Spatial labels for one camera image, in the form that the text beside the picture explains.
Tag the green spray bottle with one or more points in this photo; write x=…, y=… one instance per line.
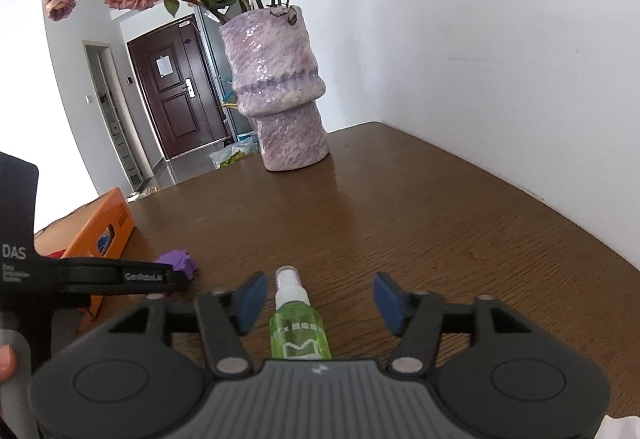
x=295, y=329

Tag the green plastic bag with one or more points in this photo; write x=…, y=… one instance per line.
x=232, y=156

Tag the purple textured vase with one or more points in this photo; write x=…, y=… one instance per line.
x=275, y=84

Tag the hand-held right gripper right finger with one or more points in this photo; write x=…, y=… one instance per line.
x=390, y=304

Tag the dark brown entrance door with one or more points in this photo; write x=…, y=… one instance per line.
x=175, y=109

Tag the orange-edged cardboard box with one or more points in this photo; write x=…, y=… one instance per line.
x=100, y=224

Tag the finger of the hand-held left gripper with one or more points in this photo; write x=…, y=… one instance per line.
x=145, y=276

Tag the small purple object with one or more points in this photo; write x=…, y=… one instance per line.
x=177, y=259

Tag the grey refrigerator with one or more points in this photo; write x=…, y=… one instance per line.
x=212, y=64

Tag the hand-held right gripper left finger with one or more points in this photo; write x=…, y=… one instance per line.
x=252, y=301

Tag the person's left hand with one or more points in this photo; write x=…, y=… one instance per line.
x=6, y=363

